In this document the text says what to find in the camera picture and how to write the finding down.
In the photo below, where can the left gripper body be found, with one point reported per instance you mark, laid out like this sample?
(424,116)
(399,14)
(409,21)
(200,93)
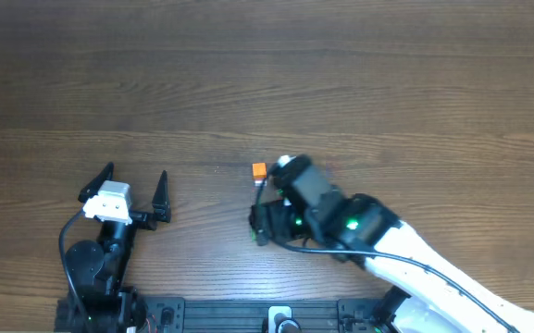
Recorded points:
(145,220)

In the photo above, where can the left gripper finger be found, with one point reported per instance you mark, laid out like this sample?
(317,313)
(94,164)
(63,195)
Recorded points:
(162,203)
(95,184)

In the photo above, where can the orange cube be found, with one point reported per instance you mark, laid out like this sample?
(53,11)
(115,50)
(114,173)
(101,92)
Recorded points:
(259,170)

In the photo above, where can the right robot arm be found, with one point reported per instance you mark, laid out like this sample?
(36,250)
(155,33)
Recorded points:
(410,259)

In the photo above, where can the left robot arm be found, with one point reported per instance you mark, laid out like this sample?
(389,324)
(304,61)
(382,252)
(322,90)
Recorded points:
(83,263)

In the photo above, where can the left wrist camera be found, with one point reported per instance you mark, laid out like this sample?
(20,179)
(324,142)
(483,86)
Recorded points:
(109,203)

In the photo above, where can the mounting rail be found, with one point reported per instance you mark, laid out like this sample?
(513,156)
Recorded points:
(229,315)

